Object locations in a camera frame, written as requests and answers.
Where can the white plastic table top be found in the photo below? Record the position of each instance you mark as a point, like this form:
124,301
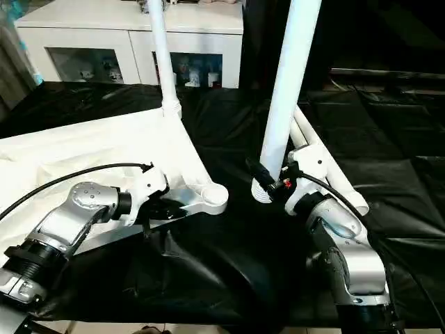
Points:
104,149

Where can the white plastic table leg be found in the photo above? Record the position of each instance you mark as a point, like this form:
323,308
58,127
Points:
163,52
340,177
288,69
297,134

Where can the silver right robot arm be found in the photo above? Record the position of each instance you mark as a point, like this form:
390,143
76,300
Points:
347,243

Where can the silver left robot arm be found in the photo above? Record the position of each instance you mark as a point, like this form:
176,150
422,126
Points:
69,215

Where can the black mat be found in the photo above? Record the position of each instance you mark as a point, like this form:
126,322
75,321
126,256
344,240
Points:
226,271

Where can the black cabinet gold label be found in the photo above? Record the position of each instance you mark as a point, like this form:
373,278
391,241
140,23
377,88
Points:
260,41

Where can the black side table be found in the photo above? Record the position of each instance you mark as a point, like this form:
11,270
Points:
389,73

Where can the black metal stand leg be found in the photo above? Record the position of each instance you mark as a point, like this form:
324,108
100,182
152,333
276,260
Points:
45,327

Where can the beige object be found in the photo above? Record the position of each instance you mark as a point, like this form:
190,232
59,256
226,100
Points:
220,2

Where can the white glass-door cabinet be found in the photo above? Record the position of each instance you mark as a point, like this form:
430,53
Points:
97,31

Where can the teal patterned strip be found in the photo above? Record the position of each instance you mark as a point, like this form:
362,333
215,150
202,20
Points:
33,66

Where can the dark grey bundle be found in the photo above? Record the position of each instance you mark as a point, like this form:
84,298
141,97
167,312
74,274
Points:
144,4

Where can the grey curtain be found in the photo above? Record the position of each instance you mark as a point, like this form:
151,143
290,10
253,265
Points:
14,62

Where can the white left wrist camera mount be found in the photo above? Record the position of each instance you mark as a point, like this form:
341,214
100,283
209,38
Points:
146,189

